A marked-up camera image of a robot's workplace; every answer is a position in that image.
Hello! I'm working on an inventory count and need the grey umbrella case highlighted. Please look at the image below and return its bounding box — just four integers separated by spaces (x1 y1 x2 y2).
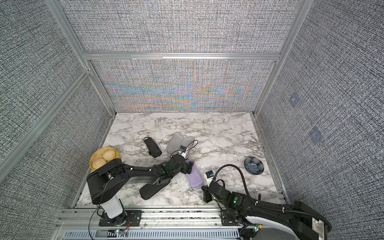
166 132 195 160
186 161 204 190

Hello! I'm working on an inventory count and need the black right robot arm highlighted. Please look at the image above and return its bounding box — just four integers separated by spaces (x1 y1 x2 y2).
202 182 333 240

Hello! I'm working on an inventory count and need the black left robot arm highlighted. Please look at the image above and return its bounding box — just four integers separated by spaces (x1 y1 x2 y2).
87 155 194 227

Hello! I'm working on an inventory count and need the dark blue flower bowl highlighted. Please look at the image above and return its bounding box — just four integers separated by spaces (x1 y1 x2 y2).
244 157 265 175

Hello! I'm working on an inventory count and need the white steamed bun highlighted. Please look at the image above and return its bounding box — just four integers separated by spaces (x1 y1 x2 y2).
92 158 108 170
102 149 117 162

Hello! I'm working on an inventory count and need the yellow bamboo steamer basket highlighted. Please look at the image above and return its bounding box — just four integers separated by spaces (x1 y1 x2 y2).
89 147 121 171

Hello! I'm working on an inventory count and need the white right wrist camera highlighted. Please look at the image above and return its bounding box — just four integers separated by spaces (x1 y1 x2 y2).
205 170 215 186

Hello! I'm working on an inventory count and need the black left camera cable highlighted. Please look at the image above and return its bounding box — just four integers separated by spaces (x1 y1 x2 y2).
170 139 199 157

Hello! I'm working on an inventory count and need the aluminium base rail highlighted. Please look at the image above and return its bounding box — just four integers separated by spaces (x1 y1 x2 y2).
51 206 255 240

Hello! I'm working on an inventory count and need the black right corrugated cable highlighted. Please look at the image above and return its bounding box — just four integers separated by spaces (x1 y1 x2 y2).
213 164 332 232

